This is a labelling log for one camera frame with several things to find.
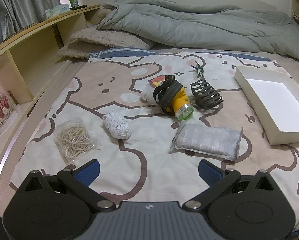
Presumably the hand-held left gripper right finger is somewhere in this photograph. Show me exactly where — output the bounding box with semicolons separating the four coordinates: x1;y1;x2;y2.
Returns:
183;159;280;212

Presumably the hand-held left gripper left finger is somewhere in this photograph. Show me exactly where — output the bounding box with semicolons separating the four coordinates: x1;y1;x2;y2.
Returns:
19;159;116;212

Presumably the grey foil packet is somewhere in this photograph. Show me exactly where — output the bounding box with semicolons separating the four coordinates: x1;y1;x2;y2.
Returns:
169;123;243;160

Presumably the bag of rubber bands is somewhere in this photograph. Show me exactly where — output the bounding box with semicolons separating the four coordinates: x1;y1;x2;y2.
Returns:
53;117;101;160

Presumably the white string bundle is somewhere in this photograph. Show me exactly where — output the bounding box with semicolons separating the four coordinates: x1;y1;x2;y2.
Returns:
102;112;132;139

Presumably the white cardboard box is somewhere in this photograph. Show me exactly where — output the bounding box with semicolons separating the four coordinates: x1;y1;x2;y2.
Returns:
234;65;299;145

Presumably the black spiral hair clip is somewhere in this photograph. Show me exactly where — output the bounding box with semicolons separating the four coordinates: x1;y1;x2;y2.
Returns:
190;78;224;111

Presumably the yellow flashlight with black strap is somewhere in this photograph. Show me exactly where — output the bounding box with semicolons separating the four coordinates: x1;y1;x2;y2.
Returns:
152;75;194;121

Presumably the white plastic bag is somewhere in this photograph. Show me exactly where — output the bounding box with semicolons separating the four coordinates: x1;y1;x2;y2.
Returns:
140;84;162;104

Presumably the small green hair clip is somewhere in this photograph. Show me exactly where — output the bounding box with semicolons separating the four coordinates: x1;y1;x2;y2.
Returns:
189;60;206;79

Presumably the colourful card box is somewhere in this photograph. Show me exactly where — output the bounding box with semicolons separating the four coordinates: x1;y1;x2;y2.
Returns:
148;75;166;88

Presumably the beige bed sheet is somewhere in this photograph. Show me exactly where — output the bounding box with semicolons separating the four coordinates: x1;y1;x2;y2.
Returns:
0;44;299;238

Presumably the beige fluffy blanket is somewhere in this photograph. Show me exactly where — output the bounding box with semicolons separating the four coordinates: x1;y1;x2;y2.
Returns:
57;26;155;59

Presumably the grey quilt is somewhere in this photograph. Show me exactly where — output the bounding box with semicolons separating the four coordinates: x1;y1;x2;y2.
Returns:
96;0;299;64

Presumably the wooden headboard shelf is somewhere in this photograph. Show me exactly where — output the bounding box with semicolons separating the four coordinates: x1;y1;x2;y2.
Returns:
0;4;101;175

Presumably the tissue pack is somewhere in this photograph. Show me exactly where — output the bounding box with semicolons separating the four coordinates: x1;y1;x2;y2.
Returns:
44;4;70;19

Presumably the grey curtain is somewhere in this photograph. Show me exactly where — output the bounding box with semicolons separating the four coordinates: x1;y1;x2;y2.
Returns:
0;0;61;53

